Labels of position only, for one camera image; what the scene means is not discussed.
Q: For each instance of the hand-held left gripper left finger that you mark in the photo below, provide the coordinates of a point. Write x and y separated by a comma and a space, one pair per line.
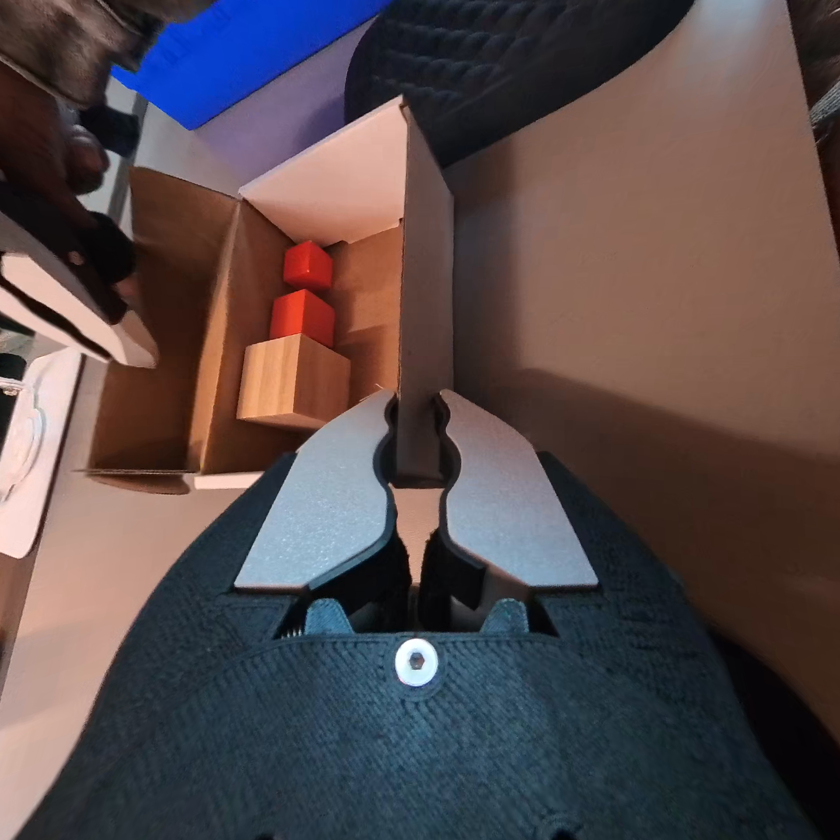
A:
321, 518

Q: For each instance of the person's right hand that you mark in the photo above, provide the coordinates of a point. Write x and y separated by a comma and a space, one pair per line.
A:
33, 138

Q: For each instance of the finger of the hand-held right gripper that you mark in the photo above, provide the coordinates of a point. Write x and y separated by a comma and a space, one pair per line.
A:
39, 321
131, 341

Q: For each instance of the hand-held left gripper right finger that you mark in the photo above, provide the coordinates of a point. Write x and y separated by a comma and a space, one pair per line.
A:
518, 518

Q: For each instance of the red cube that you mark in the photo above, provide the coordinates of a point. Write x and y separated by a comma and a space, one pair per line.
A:
307, 266
302, 318

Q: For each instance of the blue plastic bin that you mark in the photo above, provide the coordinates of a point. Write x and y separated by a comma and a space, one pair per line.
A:
249, 59

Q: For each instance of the grey desk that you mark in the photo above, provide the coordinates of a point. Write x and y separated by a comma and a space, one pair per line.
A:
623, 295

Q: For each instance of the white cardboard box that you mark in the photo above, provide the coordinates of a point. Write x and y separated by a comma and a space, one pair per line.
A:
426, 295

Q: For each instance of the wooden block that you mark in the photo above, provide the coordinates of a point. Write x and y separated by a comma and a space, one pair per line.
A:
289, 380

